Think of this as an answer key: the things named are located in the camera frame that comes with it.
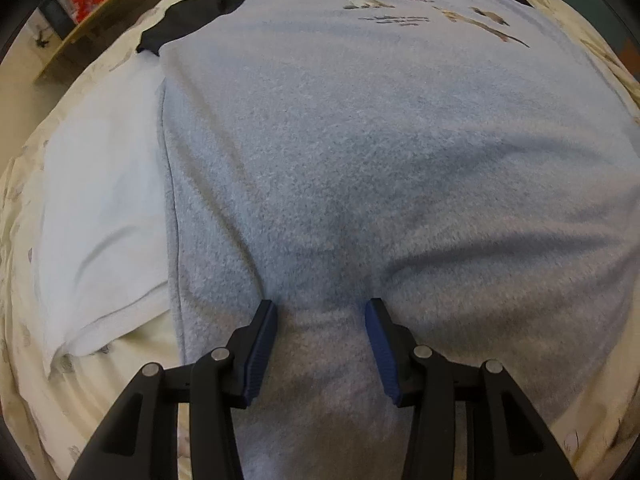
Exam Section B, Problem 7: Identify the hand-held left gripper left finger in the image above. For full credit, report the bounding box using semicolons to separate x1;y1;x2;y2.
67;299;278;480

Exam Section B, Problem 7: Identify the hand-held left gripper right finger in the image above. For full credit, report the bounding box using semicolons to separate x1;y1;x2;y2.
365;298;578;480

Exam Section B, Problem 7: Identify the grey sweatshirt with black sleeves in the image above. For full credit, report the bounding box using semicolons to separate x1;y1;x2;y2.
137;0;640;480

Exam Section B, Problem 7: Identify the white cartoon print t-shirt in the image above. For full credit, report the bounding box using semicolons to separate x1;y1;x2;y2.
30;52;173;378

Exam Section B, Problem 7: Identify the yellow bear print blanket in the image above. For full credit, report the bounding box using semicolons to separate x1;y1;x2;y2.
0;0;640;480

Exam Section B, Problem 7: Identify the black tower device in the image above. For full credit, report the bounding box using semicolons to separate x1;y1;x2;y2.
40;0;73;41

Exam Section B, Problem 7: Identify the wooden wall shelf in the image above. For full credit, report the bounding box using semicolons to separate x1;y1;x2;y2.
32;0;211;83

